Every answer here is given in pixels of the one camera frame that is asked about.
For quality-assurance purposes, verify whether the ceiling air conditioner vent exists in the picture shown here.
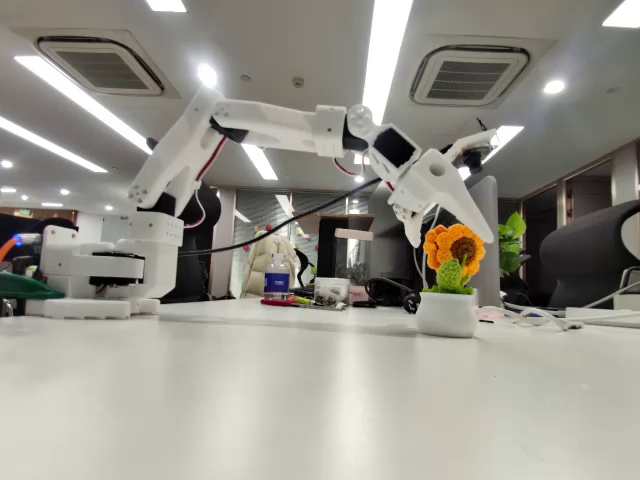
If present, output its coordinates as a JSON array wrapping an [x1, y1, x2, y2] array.
[[35, 34, 166, 97], [409, 44, 531, 107]]

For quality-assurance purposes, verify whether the orange cable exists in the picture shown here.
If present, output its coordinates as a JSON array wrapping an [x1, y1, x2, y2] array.
[[0, 233, 25, 262]]

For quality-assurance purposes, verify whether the black office chair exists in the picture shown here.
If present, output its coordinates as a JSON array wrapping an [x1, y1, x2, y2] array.
[[539, 199, 640, 310]]

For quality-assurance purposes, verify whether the white power cord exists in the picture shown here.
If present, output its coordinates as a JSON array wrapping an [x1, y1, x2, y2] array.
[[479, 303, 586, 332]]

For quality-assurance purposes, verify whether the clear plastic jar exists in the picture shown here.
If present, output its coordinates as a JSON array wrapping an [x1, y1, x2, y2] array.
[[313, 277, 351, 307]]

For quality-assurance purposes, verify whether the clear water bottle blue label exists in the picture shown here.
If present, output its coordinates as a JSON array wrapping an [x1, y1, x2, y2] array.
[[263, 252, 292, 301]]

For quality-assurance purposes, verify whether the crochet sunflower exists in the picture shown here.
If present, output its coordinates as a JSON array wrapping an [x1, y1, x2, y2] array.
[[415, 223, 487, 339]]

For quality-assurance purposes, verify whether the plain white power strip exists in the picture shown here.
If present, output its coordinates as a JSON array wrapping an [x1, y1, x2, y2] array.
[[564, 307, 640, 330]]

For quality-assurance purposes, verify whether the green leafy plant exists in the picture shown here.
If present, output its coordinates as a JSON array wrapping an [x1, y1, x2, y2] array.
[[497, 210, 531, 278]]

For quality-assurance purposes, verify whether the black camera cable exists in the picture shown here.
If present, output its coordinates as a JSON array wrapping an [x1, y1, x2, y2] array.
[[177, 177, 382, 259]]

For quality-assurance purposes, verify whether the black coiled cable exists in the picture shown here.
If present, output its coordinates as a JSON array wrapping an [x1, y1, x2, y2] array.
[[363, 277, 422, 315]]

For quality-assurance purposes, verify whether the gripper camera on white mount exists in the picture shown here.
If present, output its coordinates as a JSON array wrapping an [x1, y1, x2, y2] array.
[[439, 119, 501, 176]]

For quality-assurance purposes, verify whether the dark monitor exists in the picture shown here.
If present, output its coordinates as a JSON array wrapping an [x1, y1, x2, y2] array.
[[367, 189, 426, 296]]

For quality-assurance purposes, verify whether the green object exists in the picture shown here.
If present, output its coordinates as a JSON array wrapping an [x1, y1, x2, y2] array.
[[0, 272, 66, 301]]

